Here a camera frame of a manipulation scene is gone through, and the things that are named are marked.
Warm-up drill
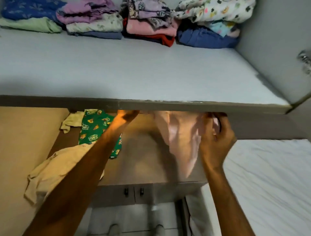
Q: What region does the dark blue folded garment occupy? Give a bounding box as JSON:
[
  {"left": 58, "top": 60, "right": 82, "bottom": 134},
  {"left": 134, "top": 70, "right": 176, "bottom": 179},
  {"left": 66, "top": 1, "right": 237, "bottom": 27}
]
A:
[{"left": 177, "top": 24, "right": 240, "bottom": 49}]

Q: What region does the blue leaf print garment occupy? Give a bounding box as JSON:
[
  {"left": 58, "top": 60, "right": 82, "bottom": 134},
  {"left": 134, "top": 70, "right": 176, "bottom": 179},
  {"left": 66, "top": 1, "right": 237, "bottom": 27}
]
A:
[{"left": 1, "top": 0, "right": 67, "bottom": 24}]

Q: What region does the person's left foot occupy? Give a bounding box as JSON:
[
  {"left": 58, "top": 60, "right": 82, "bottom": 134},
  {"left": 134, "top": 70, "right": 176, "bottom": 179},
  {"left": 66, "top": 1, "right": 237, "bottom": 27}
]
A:
[{"left": 108, "top": 224, "right": 121, "bottom": 236}]

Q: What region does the white floral folded garment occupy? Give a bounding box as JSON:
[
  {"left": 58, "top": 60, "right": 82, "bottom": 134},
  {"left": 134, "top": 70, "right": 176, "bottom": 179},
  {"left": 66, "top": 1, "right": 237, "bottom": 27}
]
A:
[{"left": 66, "top": 13, "right": 124, "bottom": 33}]

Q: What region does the person's right hand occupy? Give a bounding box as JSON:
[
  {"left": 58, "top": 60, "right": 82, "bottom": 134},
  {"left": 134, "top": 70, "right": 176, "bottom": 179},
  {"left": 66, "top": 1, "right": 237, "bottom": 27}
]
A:
[{"left": 199, "top": 112, "right": 237, "bottom": 171}]

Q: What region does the grey wardrobe shelf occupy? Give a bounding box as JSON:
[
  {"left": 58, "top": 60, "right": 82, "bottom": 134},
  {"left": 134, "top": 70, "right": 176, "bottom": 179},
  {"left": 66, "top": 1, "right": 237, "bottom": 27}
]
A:
[{"left": 0, "top": 27, "right": 293, "bottom": 115}]

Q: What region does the brown cabinet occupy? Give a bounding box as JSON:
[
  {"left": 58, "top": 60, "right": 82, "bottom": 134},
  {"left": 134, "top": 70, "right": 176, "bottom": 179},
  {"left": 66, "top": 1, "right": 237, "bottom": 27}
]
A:
[{"left": 47, "top": 112, "right": 210, "bottom": 208}]

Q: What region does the purple folded garment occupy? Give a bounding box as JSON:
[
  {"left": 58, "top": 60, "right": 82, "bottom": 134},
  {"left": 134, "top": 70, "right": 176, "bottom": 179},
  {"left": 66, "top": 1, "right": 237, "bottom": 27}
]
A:
[{"left": 56, "top": 0, "right": 120, "bottom": 25}]

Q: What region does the light green folded garment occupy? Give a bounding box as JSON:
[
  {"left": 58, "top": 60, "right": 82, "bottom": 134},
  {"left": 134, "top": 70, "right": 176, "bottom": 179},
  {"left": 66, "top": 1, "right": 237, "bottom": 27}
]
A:
[{"left": 0, "top": 17, "right": 63, "bottom": 34}]

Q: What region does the bed with white sheet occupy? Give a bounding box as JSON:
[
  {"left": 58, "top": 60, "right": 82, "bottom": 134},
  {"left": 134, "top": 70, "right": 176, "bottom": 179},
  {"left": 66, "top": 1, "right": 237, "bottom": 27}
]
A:
[{"left": 185, "top": 139, "right": 311, "bottom": 236}]

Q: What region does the person's left hand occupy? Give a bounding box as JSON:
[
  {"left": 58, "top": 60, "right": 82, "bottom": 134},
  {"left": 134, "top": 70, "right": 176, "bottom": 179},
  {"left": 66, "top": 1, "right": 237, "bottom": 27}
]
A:
[{"left": 114, "top": 110, "right": 140, "bottom": 125}]

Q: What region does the white animal print garment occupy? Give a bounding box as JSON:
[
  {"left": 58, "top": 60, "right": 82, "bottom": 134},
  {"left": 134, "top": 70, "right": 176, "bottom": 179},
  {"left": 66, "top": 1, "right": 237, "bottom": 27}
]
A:
[{"left": 173, "top": 0, "right": 256, "bottom": 24}]

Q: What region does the person's left forearm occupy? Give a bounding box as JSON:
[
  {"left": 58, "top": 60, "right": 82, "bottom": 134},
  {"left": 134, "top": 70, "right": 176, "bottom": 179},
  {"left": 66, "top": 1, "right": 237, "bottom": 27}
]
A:
[{"left": 23, "top": 120, "right": 125, "bottom": 236}]

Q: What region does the small yellow cloth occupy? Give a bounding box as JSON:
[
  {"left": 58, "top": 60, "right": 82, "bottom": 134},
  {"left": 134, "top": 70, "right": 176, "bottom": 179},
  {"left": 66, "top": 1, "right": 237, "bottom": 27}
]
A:
[{"left": 60, "top": 111, "right": 85, "bottom": 134}]

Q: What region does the metal door hinge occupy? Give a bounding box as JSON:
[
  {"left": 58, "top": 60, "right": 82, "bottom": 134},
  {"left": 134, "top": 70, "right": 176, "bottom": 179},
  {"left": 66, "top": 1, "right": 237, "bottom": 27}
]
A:
[{"left": 297, "top": 50, "right": 311, "bottom": 75}]

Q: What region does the person's right forearm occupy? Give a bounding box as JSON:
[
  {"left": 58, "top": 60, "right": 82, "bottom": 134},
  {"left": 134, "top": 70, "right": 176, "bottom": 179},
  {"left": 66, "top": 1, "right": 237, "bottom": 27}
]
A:
[{"left": 207, "top": 168, "right": 256, "bottom": 236}]

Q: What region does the pale pink garment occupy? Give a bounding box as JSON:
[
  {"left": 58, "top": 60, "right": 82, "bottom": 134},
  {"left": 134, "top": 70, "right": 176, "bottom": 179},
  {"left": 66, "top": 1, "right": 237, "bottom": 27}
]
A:
[{"left": 153, "top": 111, "right": 220, "bottom": 179}]

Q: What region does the green cartoon print garment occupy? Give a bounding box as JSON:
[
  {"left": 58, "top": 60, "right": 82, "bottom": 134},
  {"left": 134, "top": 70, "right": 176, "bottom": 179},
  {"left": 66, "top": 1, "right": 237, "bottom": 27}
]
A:
[{"left": 78, "top": 109, "right": 122, "bottom": 159}]

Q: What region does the light blue print garment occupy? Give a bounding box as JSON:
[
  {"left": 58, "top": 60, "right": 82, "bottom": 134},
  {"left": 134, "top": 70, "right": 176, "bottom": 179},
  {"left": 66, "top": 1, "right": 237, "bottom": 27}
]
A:
[{"left": 204, "top": 20, "right": 241, "bottom": 38}]

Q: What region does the purple cartoon print garment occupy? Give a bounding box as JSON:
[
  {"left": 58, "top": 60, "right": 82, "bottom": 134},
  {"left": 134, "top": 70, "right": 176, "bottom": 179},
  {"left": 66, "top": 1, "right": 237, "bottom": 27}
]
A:
[{"left": 121, "top": 0, "right": 181, "bottom": 29}]

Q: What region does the pink folded garment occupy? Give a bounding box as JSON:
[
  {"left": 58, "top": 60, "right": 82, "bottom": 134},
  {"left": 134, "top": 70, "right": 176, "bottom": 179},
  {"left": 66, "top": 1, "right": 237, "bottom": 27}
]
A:
[{"left": 126, "top": 19, "right": 179, "bottom": 37}]

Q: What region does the grey-blue folded garment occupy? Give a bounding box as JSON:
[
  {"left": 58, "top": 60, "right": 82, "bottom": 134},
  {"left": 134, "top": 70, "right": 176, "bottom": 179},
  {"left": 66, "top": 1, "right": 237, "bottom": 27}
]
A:
[{"left": 68, "top": 30, "right": 123, "bottom": 40}]

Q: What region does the red folded garment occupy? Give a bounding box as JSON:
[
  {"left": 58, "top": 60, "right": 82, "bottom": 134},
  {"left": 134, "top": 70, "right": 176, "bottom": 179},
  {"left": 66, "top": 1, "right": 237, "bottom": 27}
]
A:
[{"left": 122, "top": 18, "right": 176, "bottom": 47}]

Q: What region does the pale yellow garment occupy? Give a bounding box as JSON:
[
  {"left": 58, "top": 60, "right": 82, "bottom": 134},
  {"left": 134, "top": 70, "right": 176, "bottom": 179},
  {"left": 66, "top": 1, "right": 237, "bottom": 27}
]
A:
[{"left": 24, "top": 143, "right": 105, "bottom": 207}]

